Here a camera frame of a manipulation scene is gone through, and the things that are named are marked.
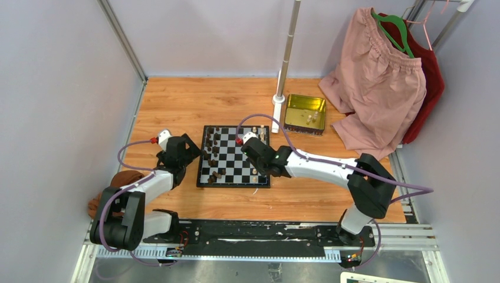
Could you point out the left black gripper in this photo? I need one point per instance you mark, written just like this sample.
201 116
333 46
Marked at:
191 151

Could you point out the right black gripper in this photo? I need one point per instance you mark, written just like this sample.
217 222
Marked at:
257 168

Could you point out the black white chess board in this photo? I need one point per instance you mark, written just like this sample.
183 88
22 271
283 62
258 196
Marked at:
223 164

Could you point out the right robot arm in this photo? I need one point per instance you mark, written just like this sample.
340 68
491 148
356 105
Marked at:
370 185

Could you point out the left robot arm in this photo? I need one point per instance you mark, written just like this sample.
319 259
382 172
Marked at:
121 221

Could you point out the yellow metal tin tray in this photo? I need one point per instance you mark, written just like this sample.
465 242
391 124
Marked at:
297 110

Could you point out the silver rack pole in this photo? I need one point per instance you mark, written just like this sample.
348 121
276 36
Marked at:
290 38

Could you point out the pink hanging garment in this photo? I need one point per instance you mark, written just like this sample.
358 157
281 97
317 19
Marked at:
378 88

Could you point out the red hanging garment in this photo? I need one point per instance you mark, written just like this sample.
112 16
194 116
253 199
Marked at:
435 87

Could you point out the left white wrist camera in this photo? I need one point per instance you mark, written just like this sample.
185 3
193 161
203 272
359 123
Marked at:
162 139

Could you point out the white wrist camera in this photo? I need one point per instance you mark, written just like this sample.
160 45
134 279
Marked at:
162 139
245 138

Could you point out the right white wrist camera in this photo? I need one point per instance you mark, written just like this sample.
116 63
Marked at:
245 138

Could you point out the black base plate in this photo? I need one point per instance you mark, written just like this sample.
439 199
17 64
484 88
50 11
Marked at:
262 239

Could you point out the pink wire hanger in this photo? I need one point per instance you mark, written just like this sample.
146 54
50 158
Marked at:
412 17

